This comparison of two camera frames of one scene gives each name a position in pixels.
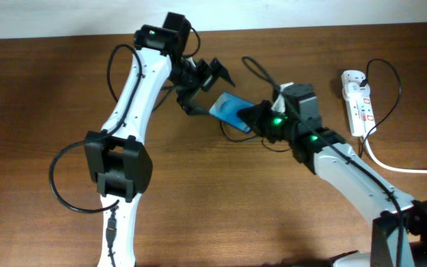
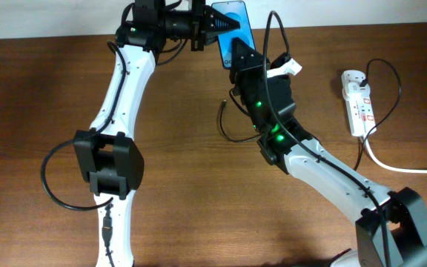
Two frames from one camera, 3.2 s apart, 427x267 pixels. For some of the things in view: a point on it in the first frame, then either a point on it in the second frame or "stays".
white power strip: [358, 100] stays
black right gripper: [262, 119] -> [250, 73]
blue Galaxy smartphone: [226, 108] -> [237, 11]
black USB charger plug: [363, 83] stays
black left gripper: [185, 98] -> [203, 18]
